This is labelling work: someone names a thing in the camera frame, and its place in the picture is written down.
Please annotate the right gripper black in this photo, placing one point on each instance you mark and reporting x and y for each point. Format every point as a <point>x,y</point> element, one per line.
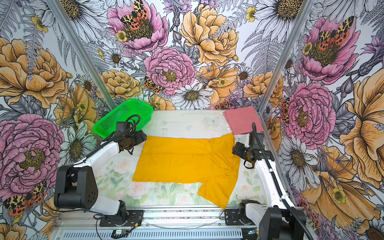
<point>237,150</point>

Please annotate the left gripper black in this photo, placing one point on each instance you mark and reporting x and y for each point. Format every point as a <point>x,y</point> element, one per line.
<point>140,138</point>

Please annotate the green plastic basket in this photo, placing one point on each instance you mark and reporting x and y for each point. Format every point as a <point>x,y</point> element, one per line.
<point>105,126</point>

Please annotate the yellow t shirt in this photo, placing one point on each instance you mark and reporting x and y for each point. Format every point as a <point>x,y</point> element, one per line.
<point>210,162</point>

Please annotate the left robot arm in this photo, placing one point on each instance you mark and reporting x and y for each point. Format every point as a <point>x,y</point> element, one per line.
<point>76,186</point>

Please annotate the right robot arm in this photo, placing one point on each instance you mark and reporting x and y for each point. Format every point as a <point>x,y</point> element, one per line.
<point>274,215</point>

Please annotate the folded pink t shirt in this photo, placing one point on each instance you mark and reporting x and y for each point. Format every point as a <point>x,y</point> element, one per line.
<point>240,120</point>

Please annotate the small green circuit board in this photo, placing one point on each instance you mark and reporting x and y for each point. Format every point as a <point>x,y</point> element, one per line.
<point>117,234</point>

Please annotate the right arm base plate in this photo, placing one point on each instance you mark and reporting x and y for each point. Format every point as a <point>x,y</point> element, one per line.
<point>234,217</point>

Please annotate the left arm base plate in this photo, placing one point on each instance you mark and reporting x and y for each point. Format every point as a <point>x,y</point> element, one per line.
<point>132,218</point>

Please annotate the aluminium front rail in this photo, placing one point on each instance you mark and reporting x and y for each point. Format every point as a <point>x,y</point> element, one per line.
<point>157,223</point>

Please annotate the right aluminium corner post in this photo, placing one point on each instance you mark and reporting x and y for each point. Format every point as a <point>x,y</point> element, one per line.
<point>291,40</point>

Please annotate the aluminium corner post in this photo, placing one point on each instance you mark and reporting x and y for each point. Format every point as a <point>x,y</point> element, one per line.
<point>291,40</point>
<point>67,26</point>

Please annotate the left aluminium corner post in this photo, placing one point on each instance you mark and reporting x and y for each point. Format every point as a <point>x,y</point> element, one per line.
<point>67,26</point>

